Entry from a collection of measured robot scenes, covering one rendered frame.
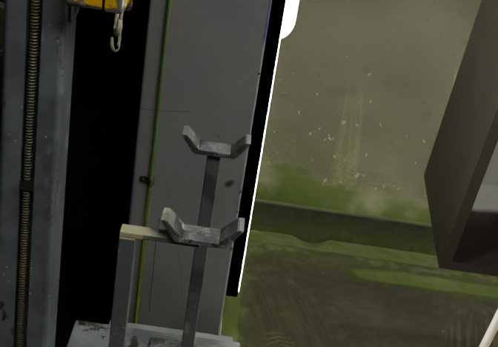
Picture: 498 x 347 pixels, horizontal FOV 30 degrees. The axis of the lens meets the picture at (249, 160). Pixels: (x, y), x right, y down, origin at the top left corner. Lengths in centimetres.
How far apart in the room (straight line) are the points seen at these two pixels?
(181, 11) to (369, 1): 179
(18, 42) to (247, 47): 56
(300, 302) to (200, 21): 147
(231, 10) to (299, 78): 166
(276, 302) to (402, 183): 62
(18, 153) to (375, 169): 217
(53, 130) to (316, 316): 184
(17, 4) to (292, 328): 185
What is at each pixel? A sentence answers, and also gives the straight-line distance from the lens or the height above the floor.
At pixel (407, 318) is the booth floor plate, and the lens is 279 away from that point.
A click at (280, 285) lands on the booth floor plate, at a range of 280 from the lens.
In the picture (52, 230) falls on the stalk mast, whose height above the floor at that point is 104.
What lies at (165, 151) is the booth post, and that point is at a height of 91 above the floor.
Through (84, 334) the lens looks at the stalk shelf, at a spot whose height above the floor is 79.
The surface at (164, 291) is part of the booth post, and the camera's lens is 162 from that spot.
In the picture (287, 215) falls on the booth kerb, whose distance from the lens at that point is 300.
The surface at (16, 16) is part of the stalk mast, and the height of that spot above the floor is 127.
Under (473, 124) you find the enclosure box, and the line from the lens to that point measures 211.
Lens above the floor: 155
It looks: 25 degrees down
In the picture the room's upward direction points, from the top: 9 degrees clockwise
